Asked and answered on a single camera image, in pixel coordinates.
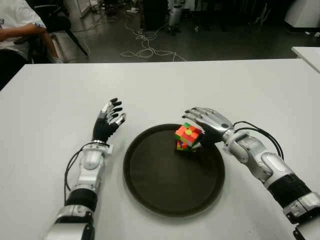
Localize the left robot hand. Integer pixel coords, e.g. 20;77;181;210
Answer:
92;97;127;145

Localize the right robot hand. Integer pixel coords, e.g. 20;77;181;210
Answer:
181;106;235;152

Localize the multicoloured Rubik's cube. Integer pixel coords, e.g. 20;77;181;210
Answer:
174;122;204;152

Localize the dark brown round plate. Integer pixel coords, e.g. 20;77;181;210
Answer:
122;123;226;218

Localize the black office chair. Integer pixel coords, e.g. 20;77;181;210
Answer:
14;0;89;63

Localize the white side table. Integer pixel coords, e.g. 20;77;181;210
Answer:
291;46;320;73

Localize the grey folded metal stand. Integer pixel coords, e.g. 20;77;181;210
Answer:
254;1;272;26

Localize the white storage cabinet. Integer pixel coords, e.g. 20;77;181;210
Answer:
78;0;91;18

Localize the black cabinet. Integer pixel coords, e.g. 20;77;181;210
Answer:
141;0;171;31

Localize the white machine housing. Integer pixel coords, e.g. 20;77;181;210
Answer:
283;0;320;32

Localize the seated person in white shirt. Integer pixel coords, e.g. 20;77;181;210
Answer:
0;0;63;92

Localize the white tangled floor cable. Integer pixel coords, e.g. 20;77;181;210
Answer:
120;17;187;62

